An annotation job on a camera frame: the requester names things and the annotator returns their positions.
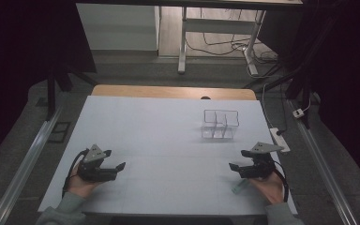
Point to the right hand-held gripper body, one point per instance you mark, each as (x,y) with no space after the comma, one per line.
(259,165)

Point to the white-legged desk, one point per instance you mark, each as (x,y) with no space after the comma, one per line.
(218,25)

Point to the black rectangular floor frame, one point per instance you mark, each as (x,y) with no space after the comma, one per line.
(59,132)

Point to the white cabinet panel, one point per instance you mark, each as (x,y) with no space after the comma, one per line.
(117,26)

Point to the clear plastic compartment box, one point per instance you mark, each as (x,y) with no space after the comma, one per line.
(220,125)

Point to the aluminium rail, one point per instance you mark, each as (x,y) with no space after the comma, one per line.
(323,165)
(25,167)

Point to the small dark round object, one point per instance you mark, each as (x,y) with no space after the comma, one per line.
(205,97)

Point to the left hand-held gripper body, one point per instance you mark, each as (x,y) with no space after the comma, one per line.
(91,170)

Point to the white metal frame stand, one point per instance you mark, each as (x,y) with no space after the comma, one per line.
(228,47)

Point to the white table cover sheet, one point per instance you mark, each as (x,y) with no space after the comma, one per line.
(156,146)

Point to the person's left hand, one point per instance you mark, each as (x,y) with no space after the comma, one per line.
(80,186)

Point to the person's right hand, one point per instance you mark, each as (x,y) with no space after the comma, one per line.
(270,189)

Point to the small white adapter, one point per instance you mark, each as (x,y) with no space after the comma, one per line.
(298,113)

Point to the white power strip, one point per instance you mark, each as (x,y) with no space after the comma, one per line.
(279,139)

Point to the wooden table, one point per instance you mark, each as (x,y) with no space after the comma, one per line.
(156,91)

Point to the black stand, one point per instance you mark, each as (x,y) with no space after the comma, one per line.
(57,84)
(296,84)

